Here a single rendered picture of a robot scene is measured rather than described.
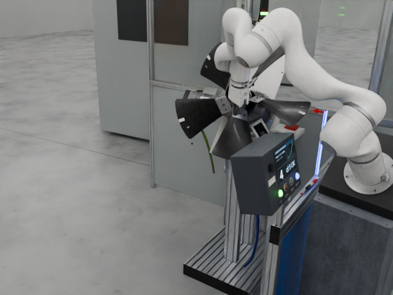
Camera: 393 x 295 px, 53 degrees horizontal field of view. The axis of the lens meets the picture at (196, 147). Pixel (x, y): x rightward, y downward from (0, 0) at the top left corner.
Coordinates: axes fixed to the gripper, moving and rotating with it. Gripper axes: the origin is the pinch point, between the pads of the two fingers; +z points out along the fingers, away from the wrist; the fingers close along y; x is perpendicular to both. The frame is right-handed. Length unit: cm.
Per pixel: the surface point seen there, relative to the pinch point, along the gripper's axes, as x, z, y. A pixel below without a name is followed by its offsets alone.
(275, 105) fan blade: -19.0, 0.1, -6.8
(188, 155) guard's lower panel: -32, 111, 86
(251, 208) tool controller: 46, -18, -59
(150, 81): -29, 64, 136
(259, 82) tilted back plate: -40.3, 11.6, 24.9
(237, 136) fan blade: 0.5, 13.3, -2.9
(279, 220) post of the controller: 24, 8, -55
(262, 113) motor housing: -23.0, 13.2, 3.7
